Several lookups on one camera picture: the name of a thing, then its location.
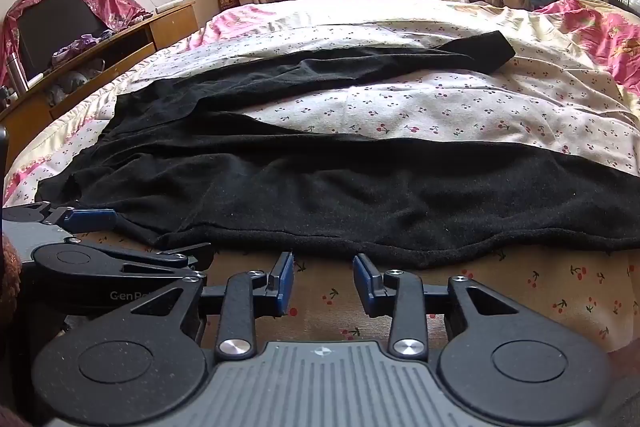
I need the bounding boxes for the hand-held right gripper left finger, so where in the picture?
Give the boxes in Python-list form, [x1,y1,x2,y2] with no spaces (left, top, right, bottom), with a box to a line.
[131,251,296,362]

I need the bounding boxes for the black pants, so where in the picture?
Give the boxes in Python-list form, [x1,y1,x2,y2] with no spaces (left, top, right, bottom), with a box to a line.
[37,29,640,270]

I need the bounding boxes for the black television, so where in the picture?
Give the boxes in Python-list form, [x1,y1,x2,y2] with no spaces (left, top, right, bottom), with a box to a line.
[15,0,108,78]

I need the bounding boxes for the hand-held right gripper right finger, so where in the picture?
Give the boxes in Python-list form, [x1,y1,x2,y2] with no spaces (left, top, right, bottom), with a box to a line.
[352,253,521,362]

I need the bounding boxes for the pink floral quilt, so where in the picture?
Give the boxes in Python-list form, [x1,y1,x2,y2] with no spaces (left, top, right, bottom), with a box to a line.
[0,0,640,208]

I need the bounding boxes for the grey cloth bundle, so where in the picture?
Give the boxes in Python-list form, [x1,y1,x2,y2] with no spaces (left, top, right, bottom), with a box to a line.
[47,67,106,108]

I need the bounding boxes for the person's left forearm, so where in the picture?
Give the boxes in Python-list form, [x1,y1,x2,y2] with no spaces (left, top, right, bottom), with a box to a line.
[0,232,22,324]

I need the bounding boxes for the purple cloth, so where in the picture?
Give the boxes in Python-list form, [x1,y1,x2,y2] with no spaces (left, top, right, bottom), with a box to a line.
[52,32,114,62]

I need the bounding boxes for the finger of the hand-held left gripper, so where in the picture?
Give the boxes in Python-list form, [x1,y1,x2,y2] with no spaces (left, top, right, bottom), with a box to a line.
[42,203,119,233]
[95,243,213,281]

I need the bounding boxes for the cherry print bedsheet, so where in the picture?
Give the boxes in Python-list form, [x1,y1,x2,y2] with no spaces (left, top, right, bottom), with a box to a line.
[0,24,640,354]

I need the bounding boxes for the wooden desk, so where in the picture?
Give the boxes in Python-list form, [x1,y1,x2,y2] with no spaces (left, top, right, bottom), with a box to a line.
[0,2,198,158]

